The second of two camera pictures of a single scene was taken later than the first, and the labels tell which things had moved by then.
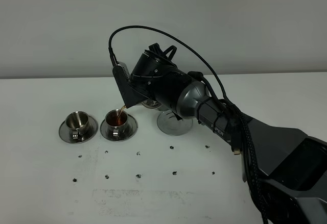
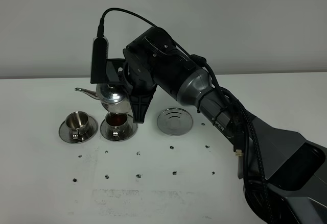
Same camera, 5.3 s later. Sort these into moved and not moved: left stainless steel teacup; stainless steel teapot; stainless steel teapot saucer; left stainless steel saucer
Moved: stainless steel teapot
Not moved: left stainless steel teacup; left stainless steel saucer; stainless steel teapot saucer
